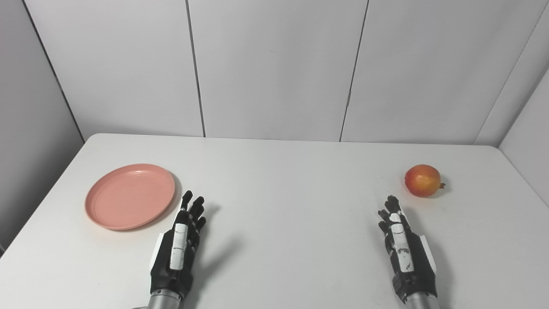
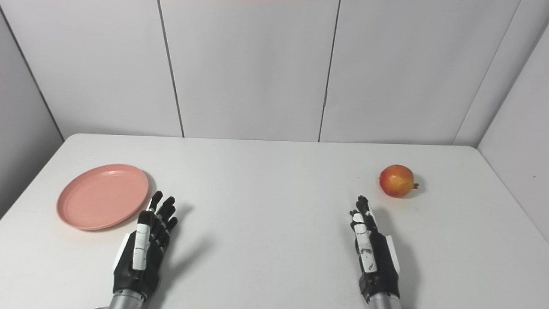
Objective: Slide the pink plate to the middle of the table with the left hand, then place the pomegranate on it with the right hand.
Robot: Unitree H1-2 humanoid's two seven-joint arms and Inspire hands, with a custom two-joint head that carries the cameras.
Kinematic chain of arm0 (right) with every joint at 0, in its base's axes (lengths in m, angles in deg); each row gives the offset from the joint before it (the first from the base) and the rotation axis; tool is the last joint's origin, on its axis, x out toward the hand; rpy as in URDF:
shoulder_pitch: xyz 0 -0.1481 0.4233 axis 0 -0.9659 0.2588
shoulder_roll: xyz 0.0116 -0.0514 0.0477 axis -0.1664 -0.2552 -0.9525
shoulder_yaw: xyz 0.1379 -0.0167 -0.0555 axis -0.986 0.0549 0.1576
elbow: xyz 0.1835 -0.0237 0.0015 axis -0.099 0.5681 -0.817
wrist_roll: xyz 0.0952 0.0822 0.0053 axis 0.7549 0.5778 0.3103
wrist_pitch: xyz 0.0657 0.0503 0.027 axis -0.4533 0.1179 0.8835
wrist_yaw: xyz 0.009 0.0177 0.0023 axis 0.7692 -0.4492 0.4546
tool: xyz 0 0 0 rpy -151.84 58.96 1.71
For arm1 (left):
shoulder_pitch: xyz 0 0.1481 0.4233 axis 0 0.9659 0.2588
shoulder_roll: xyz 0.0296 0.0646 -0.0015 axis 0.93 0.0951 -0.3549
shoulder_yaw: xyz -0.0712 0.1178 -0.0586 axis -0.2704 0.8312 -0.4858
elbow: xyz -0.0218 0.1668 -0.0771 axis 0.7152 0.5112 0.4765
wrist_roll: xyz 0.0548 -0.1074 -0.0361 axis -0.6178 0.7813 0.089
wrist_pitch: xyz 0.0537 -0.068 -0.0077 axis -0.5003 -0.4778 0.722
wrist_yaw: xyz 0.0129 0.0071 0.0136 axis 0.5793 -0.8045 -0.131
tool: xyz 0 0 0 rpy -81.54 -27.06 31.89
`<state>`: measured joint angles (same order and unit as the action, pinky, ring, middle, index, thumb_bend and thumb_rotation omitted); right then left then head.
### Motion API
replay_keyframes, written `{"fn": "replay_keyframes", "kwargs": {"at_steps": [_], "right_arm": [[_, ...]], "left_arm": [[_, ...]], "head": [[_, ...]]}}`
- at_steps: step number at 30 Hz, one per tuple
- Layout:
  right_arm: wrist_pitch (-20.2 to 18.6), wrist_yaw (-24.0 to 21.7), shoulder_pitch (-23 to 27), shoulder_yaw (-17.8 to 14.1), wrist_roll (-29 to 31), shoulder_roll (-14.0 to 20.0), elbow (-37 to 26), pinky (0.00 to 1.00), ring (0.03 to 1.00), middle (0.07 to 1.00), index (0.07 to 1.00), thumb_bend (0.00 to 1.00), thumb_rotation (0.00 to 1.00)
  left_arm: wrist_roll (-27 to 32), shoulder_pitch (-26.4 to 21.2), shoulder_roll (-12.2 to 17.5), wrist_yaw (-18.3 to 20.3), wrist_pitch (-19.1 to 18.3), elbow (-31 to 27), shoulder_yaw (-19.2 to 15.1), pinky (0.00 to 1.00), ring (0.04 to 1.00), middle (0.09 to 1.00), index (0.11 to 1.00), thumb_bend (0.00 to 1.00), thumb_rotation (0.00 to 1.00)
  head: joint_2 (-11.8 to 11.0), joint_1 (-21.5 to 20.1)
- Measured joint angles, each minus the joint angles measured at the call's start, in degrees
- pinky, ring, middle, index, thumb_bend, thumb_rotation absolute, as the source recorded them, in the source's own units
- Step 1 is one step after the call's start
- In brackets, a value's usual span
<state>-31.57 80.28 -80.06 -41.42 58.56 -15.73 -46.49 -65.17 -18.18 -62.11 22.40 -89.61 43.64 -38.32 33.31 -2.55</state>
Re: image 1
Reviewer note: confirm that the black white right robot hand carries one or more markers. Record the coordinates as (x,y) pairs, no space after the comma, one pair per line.
(405,253)

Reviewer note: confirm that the pink round plate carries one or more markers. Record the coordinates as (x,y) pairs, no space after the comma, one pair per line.
(128,197)

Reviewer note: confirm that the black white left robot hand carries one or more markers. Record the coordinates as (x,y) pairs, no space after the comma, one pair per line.
(178,246)

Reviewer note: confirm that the red yellow pomegranate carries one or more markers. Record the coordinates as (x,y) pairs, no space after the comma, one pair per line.
(422,180)

